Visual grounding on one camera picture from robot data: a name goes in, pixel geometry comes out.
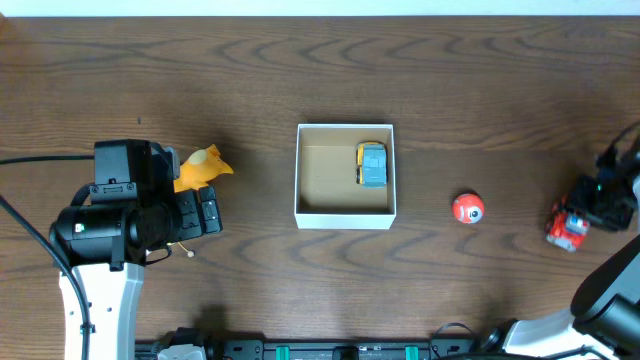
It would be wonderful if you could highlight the orange rubber animal toy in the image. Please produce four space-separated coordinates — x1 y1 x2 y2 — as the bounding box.
174 144 234 193

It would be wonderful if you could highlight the yellow grey toy truck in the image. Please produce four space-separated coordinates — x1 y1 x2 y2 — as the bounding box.
356 141 387 189

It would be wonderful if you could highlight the red toy fire truck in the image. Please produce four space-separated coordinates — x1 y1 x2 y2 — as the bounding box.
545 197 590 253

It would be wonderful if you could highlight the cream pellet drum toy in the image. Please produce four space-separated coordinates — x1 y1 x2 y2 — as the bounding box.
168 241 195 258

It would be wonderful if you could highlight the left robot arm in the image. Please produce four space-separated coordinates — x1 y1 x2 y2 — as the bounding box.
49 185 222 359

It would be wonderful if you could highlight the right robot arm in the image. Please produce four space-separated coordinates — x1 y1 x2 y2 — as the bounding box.
481 147 639 359

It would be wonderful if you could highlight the red ball toy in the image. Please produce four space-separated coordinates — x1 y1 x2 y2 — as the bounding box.
452 193 485 224

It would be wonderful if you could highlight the black mounting rail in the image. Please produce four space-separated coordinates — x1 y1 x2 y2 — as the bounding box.
134 328 482 360

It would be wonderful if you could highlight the white cardboard box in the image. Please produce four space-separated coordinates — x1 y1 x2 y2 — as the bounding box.
294 123 397 230

